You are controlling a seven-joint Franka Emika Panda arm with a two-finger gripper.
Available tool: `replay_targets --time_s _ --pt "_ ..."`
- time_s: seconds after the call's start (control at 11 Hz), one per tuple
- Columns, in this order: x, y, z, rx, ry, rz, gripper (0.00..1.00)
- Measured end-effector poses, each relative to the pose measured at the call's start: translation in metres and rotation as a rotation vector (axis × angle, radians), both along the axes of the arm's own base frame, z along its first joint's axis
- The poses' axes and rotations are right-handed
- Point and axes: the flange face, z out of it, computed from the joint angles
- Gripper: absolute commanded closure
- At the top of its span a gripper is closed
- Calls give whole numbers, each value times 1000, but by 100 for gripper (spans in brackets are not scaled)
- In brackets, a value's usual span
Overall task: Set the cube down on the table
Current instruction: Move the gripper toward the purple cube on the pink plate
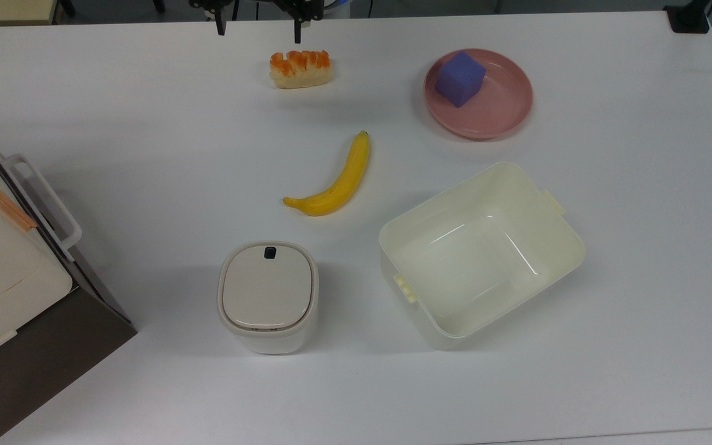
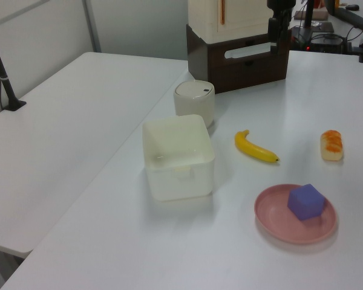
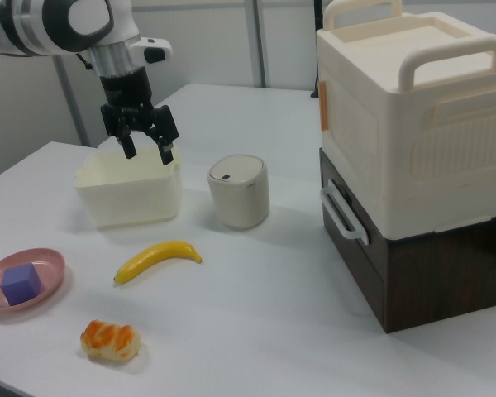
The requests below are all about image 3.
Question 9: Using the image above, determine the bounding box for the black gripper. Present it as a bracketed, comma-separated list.
[98, 67, 179, 165]

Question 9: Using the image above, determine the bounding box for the purple cube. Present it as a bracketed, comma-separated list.
[0, 263, 43, 307]

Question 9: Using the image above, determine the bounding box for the white plastic open bin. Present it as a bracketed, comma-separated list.
[74, 142, 183, 230]

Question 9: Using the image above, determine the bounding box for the small beige lidded trash can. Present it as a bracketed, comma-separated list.
[207, 154, 271, 231]

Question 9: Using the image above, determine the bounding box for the yellow toy banana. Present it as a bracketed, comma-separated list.
[113, 240, 203, 286]

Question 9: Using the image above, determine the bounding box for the pink plastic plate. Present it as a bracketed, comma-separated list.
[0, 247, 67, 323]

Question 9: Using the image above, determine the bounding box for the orange glazed toy bread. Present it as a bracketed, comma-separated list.
[79, 318, 142, 361]

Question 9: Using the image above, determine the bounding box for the cream plastic storage box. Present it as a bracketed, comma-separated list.
[315, 0, 496, 242]

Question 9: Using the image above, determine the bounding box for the dark wooden drawer cabinet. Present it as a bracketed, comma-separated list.
[318, 147, 496, 334]

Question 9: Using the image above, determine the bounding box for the white drawer handle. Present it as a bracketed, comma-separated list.
[319, 180, 371, 246]

